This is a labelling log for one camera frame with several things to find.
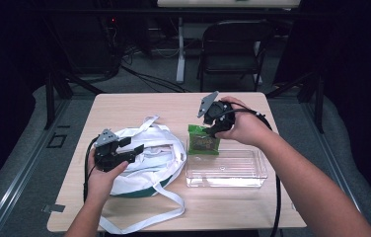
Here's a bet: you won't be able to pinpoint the person's right hand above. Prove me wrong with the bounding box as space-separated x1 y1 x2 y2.
214 95 275 148

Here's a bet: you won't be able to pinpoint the grey tape piece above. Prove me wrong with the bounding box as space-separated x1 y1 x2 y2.
40 203 66 213

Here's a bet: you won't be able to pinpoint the right hand-held gripper black cable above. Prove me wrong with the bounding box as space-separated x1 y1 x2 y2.
221 102 283 237

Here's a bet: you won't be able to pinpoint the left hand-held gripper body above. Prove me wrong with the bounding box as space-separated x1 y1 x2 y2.
93 128 136 173

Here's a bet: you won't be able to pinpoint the hand-held gripper black cable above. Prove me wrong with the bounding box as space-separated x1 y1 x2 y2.
221 102 283 237
82 135 101 203

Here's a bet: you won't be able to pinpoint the white tote bag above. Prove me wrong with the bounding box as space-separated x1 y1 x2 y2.
98 114 188 235

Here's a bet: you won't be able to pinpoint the clear plastic container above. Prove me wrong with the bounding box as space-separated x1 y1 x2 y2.
185 137 269 190

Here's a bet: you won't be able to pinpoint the left hand-held gripper black cable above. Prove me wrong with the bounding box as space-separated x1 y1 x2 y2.
82 135 101 203

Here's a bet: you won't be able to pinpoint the black floor cables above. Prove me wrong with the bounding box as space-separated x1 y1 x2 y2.
119 62 191 94

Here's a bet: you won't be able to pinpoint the metal floor rail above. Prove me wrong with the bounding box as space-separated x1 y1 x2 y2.
0 98 73 237
299 101 362 211

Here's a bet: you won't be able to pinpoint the black metal stand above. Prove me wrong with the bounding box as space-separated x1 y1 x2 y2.
42 69 107 130
265 66 326 134

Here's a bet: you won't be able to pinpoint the person's left hand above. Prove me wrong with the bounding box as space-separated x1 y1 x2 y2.
86 148 130 202

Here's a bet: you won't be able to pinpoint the green snack packet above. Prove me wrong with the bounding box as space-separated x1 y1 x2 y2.
186 123 222 157

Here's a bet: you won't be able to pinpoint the dark equipment with red light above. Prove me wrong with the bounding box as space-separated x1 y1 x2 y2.
97 13 122 77

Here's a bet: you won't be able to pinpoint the white desk leg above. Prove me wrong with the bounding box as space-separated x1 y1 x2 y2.
175 16 187 85

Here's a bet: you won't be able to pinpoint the black folding chair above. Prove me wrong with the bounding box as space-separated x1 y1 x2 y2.
196 19 275 94

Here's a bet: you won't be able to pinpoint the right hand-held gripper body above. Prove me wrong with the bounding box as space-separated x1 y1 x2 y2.
196 90 237 130

